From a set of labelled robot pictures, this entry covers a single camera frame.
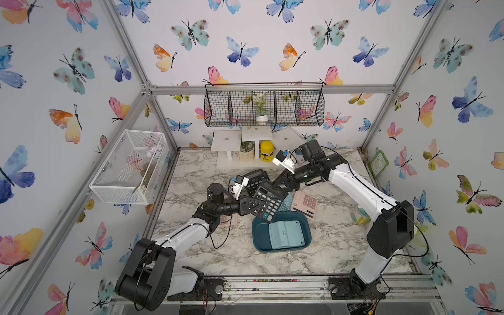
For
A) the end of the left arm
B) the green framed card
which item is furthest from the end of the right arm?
the green framed card

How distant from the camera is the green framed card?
107 centimetres

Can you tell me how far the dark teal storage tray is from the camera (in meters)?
0.84
